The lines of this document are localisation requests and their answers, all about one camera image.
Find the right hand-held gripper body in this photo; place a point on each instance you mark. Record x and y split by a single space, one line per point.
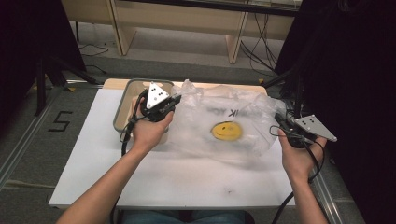
311 127

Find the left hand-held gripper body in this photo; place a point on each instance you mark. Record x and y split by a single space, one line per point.
155 96

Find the beige basket with grey rim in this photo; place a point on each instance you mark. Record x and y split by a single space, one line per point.
124 109

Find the clear plastic bag smiley print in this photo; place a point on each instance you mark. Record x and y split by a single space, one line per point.
218 105

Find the person's left hand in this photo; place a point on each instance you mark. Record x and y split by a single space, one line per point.
149 133

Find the person's right hand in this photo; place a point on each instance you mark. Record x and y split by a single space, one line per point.
300 161

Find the black metal stand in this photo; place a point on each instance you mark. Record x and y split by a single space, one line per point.
40 87
299 90

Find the black curtain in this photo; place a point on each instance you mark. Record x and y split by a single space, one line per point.
358 77
28 37

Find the light wooden bench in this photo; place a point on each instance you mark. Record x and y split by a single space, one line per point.
174 18

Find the person's legs in jeans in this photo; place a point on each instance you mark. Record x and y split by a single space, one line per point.
186 217

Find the aluminium floor rail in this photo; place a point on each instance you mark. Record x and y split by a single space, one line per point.
327 199
25 146

